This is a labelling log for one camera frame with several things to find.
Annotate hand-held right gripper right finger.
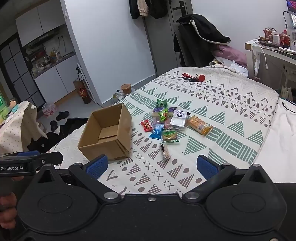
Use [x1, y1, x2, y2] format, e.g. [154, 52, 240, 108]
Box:
[183, 155, 270, 204]

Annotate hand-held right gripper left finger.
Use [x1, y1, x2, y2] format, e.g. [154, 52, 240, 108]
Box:
[35, 155, 122, 204]

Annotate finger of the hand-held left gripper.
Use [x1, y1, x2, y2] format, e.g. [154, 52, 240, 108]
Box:
[30, 152, 63, 172]
[0, 151, 40, 160]

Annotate cardboard box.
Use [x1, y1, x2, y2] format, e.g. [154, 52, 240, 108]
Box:
[77, 103, 132, 161]

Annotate orange cracker packet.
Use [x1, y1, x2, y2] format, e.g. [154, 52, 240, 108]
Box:
[186, 115, 213, 137]

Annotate clear packet with brown bar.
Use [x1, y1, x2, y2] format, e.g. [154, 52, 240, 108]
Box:
[160, 142, 171, 161]

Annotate green label cake packet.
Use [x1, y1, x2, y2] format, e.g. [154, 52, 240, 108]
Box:
[161, 130, 179, 143]

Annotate silver packet with purple label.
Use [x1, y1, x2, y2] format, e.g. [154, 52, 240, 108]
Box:
[170, 109, 188, 130]

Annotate blue snack packet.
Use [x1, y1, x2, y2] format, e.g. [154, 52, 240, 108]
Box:
[149, 126, 163, 141]

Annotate red candy packet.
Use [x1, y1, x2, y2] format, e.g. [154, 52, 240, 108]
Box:
[140, 120, 153, 132]

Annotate clear purple snack packet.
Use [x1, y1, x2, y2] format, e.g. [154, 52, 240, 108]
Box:
[151, 117, 166, 128]

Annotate light green snack packet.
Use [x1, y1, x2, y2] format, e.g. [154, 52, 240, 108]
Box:
[158, 108, 170, 121]

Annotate purple roll packet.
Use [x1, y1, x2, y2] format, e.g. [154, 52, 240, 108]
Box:
[151, 108, 176, 119]

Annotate dark green snack packet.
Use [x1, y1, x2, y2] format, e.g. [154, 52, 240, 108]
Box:
[155, 98, 168, 109]

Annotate dark cloth pile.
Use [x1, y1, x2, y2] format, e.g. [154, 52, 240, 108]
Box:
[28, 132, 63, 153]

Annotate cream dotted cloth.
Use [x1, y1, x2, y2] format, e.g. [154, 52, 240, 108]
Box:
[0, 101, 48, 154]

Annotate pack of water bottles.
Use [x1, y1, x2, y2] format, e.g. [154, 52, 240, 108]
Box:
[42, 103, 57, 117]

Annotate small doll figure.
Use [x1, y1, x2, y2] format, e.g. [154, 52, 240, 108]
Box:
[9, 98, 20, 112]

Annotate green printed box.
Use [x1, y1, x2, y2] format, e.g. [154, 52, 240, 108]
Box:
[0, 93, 11, 121]

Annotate patterned bed blanket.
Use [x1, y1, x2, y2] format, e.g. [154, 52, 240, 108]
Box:
[47, 66, 280, 195]

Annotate clear glass jar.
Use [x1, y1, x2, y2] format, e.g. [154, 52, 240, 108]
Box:
[112, 91, 125, 103]

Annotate brown floor carton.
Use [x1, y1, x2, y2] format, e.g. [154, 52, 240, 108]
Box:
[73, 80, 89, 98]

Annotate white bed sheet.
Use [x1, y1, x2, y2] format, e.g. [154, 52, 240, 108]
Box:
[250, 100, 296, 183]

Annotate white lower cabinet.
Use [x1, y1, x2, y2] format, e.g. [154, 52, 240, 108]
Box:
[33, 59, 80, 102]

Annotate white cabinet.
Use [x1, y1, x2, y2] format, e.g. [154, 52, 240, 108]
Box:
[33, 59, 80, 102]
[15, 0, 70, 47]

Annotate black framed glass partition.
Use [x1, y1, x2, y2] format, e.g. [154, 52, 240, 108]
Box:
[0, 32, 47, 109]

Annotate bottles on kitchen counter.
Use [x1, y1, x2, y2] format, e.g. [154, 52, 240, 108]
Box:
[25, 44, 77, 75]

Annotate white crumpled paper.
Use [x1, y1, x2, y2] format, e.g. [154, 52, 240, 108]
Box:
[229, 61, 249, 75]

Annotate pink cloth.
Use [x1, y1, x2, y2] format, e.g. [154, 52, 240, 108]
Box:
[214, 45, 248, 67]

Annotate white desk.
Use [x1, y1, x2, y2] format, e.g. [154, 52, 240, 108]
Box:
[245, 38, 296, 79]

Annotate black office chair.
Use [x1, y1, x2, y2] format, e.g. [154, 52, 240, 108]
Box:
[173, 22, 208, 67]

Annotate grey door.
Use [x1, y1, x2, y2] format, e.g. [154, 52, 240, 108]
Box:
[143, 0, 193, 77]

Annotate white upper cabinet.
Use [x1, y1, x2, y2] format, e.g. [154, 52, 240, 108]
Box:
[15, 0, 70, 47]

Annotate black jacket with white lining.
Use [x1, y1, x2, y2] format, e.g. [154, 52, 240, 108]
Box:
[173, 14, 232, 54]

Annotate red basket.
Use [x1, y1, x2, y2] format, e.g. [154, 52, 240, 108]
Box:
[262, 28, 290, 45]

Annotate small black hanging garment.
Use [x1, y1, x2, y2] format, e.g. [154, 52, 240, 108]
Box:
[128, 0, 139, 19]

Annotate beige hanging garment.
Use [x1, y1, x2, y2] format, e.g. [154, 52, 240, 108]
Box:
[136, 0, 149, 17]

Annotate large black hanging jacket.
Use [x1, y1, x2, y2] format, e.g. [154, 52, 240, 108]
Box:
[149, 0, 173, 19]

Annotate white cable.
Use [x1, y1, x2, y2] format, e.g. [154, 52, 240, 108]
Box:
[253, 39, 269, 70]

